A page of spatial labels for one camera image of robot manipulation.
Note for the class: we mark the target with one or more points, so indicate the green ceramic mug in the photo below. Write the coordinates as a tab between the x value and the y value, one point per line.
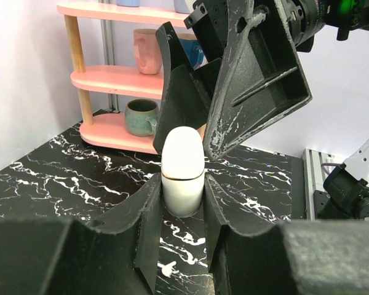
141	117

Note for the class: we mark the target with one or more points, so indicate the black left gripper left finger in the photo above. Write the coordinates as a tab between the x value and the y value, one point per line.
115	253

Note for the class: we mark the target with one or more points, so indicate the pink ceramic mug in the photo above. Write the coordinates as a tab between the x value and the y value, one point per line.
146	51

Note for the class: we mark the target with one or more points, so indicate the blue patterned mug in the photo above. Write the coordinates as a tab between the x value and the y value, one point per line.
192	48

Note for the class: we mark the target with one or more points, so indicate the blue cup rear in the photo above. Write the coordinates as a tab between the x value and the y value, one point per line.
183	6

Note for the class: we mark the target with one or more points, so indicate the pink three-tier shelf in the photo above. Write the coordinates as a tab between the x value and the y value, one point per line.
108	130

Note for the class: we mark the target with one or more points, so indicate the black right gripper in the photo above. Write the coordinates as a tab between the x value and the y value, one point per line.
259	81

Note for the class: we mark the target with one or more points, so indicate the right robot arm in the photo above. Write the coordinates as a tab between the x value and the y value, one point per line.
341	15

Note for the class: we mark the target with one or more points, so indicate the white earbud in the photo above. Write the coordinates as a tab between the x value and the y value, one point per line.
167	270

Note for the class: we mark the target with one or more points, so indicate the blue cup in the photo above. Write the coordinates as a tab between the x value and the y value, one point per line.
183	6
128	3

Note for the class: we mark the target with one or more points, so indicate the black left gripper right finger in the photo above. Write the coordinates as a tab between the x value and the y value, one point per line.
297	257

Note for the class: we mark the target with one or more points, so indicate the blue cup front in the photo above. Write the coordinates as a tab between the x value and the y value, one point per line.
128	3

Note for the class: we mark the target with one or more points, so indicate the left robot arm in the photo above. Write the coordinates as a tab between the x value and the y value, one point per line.
80	220

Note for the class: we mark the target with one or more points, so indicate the aluminium frame rail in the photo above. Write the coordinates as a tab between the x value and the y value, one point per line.
107	34

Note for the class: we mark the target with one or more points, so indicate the white earbud charging case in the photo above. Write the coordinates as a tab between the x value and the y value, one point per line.
183	171

